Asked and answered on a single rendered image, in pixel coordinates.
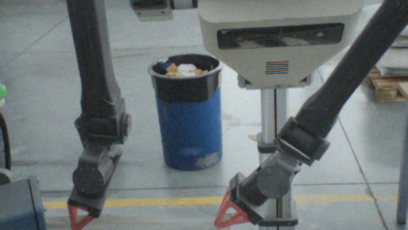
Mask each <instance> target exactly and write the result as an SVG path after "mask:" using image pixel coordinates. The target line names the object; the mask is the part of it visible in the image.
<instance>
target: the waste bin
mask: <svg viewBox="0 0 408 230"><path fill-rule="evenodd" d="M172 64H174V65H176V67H177V68H178V66H179V65H194V66H195V67H196V69H201V70H202V71H206V70H207V71H208V72H207V73H204V74H201V75H196V76H165V75H166V73H169V72H167V71H166V68H168V67H170V65H172ZM212 65H213V70H212V71H211V72H210V70H211V66H212ZM223 68H224V64H223V62H221V61H220V60H218V59H217V58H216V57H214V56H213V55H209V54H205V53H181V54H177V55H170V56H167V57H162V58H160V59H158V60H155V61H154V62H152V63H151V64H150V65H149V67H148V68H147V72H148V74H149V75H150V76H151V80H152V86H153V88H154V93H155V99H156V104H157V113H158V118H159V126H160V134H161V139H162V152H163V156H164V160H165V163H166V164H167V165H169V166H170V167H172V168H175V169H177V170H184V171H195V170H202V169H205V168H209V167H212V166H213V165H215V164H217V163H218V162H219V161H220V160H221V158H222V157H223V145H222V122H221V71H222V70H223Z"/></svg>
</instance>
